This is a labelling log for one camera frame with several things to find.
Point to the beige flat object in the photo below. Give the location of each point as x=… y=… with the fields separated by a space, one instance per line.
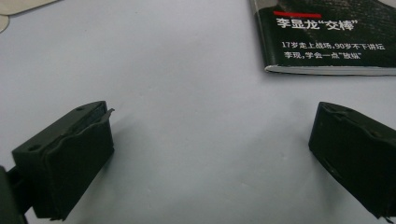
x=21 y=5

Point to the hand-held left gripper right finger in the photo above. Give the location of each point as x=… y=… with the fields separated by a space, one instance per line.
x=358 y=155

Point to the beige round-edged object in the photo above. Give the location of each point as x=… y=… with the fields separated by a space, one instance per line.
x=3 y=22

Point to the dark magazine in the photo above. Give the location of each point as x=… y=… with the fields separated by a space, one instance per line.
x=327 y=34

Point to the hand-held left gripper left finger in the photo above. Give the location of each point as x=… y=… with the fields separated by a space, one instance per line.
x=71 y=158

